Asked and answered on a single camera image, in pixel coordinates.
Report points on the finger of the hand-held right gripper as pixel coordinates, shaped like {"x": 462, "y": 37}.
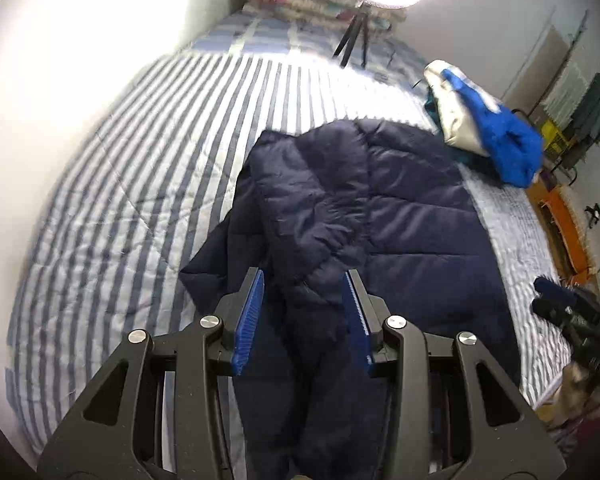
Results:
{"x": 550, "y": 312}
{"x": 555, "y": 291}

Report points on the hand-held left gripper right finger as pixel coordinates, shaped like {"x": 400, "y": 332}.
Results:
{"x": 357, "y": 320}

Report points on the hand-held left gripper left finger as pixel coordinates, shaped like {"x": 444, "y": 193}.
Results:
{"x": 247, "y": 325}

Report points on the navy puffer jacket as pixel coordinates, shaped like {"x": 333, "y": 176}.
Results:
{"x": 405, "y": 210}

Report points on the person's right forearm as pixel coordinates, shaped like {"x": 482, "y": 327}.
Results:
{"x": 575, "y": 385}

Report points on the black metal clothes rack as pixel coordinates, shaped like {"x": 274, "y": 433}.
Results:
{"x": 520, "y": 111}

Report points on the dark hanging clothes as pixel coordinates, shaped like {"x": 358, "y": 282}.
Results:
{"x": 592, "y": 110}

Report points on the orange bench with beige cushion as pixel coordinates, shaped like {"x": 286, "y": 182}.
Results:
{"x": 565, "y": 230}

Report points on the small black phone holder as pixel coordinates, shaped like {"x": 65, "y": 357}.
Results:
{"x": 592, "y": 211}

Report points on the yellow box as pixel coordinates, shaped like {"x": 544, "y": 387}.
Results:
{"x": 555, "y": 140}

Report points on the bright blue jacket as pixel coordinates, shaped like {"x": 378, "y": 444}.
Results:
{"x": 505, "y": 145}

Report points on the striped hanging towel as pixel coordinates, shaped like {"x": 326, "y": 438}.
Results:
{"x": 570, "y": 90}

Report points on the striped blue white bed blanket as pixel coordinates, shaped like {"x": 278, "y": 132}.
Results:
{"x": 130, "y": 160}

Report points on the cream white garment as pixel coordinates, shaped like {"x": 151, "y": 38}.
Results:
{"x": 455, "y": 110}

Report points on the blue checkered bed sheet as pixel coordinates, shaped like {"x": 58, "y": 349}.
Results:
{"x": 280, "y": 35}

